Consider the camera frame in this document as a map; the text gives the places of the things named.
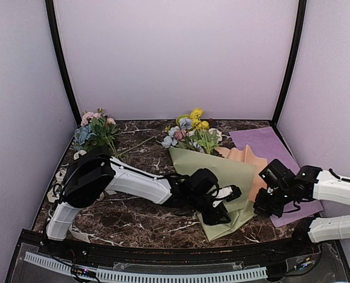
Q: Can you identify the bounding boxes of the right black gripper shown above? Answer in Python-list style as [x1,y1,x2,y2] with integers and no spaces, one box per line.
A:
[253,185,292,218]

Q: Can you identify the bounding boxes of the purple wrapping paper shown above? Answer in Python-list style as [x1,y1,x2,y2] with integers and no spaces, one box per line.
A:
[229,127,323,228]

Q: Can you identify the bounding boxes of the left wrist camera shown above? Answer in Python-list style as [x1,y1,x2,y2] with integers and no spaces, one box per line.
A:
[211,185,242,208]

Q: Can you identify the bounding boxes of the right black frame post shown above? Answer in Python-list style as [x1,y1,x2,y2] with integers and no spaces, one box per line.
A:
[271,0,307,127]

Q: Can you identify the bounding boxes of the left black frame post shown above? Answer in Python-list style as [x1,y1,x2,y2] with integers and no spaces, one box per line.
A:
[45,0,81,125]

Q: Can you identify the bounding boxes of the blue fake flower on table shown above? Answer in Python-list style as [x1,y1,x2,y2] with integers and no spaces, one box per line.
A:
[74,124,95,151]

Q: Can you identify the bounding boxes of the pink fake flower bunch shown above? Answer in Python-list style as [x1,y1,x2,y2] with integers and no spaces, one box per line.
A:
[76,108,154,160]

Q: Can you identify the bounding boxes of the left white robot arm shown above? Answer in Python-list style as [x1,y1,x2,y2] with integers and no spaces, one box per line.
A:
[44,147,242,257]

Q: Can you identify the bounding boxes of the black front rail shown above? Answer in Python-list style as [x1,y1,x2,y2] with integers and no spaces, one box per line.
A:
[15,226,341,271]

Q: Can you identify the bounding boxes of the yellow fake flower stem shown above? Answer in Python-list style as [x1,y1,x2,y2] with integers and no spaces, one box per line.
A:
[190,108,211,154]

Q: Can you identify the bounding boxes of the cream ribbon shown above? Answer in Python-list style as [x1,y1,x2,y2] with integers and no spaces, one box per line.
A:
[44,147,115,242]

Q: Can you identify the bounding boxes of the blue fake flower stem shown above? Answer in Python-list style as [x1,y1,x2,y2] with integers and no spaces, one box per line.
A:
[159,118,204,153]

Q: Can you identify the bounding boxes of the white slotted cable duct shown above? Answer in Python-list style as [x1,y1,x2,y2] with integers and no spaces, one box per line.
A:
[24,252,268,282]

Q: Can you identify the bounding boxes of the peach and green wrapping paper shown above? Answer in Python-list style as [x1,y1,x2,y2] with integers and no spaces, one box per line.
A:
[168,143,270,242]

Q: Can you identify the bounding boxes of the black frame post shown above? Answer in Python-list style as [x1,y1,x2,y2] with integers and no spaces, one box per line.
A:
[45,0,81,125]
[271,0,307,127]

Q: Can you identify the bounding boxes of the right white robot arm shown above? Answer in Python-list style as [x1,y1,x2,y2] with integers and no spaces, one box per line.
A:
[253,159,350,256]

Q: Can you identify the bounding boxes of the white and red flower stem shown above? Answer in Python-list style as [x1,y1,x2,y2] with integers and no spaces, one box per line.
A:
[208,128,223,153]

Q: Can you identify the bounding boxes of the green plastic bowl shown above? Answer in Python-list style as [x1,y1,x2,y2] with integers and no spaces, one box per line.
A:
[176,114,190,126]

